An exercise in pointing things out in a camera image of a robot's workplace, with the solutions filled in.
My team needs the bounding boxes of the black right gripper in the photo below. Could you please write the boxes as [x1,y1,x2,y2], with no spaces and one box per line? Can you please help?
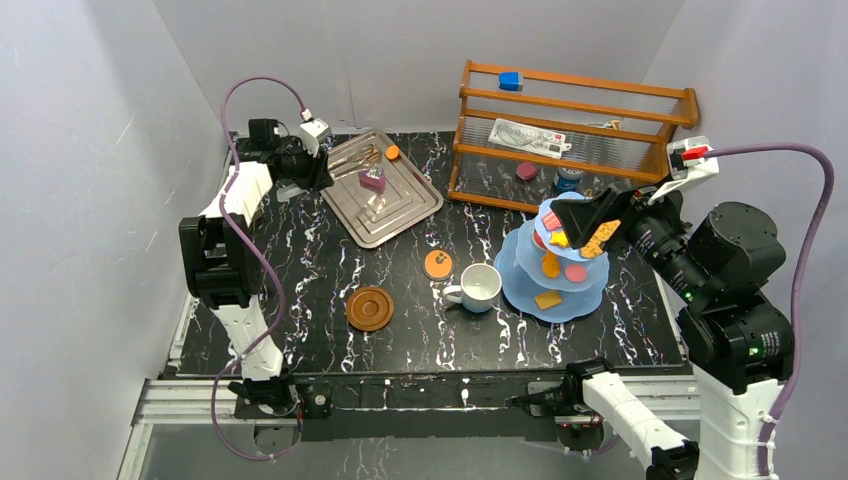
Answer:
[547,171,711,300]

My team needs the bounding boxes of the orange yellow pastry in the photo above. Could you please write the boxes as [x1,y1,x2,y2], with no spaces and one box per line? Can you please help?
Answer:
[549,229,570,248]

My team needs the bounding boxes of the pink layered cake slice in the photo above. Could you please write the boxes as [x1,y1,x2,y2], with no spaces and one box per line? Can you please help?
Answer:
[539,210,562,232]

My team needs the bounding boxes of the brown chocolate chip cookie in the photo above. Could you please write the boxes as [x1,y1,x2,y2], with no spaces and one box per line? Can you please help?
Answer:
[580,220,621,259]

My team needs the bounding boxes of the red sprinkled donut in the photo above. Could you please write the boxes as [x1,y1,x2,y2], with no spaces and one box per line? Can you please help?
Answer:
[532,229,548,252]

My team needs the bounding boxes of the steel food tongs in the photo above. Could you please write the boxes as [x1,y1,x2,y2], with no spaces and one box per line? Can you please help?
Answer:
[276,145,384,203]

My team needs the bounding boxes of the magenta cake wedge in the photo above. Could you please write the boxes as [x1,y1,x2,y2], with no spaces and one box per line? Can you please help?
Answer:
[358,167,386,194]

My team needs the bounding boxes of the pink round macaron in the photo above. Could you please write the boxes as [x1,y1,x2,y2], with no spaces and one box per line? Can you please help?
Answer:
[564,263,588,284]

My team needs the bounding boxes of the orange oval pastry piece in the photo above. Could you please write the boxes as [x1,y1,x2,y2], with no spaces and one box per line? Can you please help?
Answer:
[541,251,561,279]

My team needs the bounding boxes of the small orange round cookie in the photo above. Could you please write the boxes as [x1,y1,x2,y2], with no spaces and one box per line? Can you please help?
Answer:
[385,145,400,161]

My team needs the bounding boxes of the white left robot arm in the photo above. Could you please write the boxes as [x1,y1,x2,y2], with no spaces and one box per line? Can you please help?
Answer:
[178,118,334,416]

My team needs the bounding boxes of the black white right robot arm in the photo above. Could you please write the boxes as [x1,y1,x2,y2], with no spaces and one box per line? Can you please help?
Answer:
[506,186,795,479]

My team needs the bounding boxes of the blue lidded jar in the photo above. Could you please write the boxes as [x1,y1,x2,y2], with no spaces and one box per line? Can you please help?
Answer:
[553,168,585,193]

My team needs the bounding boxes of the steel serving tray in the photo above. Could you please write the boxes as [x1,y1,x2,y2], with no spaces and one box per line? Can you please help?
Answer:
[322,131,444,249]

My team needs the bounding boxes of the blue three-tier cake stand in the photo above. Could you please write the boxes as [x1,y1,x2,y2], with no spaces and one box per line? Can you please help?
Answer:
[494,199,610,324]

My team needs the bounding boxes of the maroon heart-shaped object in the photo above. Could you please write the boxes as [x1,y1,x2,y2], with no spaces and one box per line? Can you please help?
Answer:
[515,162,539,182]

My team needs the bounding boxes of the packaged ruler protractor set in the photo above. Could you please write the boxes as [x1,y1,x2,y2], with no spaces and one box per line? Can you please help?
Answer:
[488,118,572,159]

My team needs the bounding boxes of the wooden two-tier shelf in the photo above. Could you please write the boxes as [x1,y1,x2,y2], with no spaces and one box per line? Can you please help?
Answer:
[448,60,700,212]

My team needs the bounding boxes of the white ceramic mug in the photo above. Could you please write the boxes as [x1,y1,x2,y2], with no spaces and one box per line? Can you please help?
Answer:
[441,263,502,313]

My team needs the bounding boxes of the brown wooden round coaster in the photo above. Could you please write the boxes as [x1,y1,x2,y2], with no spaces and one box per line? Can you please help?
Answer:
[345,287,394,332]

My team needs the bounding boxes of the orange black round coaster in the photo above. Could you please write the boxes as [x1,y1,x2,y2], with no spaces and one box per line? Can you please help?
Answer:
[423,249,455,281]

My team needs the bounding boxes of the blue block on shelf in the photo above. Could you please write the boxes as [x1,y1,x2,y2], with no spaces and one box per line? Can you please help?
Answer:
[498,71,524,92]

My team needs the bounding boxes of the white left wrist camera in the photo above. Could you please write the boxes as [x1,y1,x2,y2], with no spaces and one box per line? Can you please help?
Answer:
[299,109,331,158]

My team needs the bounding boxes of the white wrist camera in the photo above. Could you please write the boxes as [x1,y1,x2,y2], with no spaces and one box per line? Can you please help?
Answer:
[648,136,719,205]
[299,109,331,158]

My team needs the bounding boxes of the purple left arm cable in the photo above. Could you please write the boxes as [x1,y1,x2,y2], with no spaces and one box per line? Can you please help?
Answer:
[210,76,309,463]

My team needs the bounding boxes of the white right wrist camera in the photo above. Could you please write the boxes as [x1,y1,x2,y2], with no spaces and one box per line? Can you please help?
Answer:
[648,136,719,205]

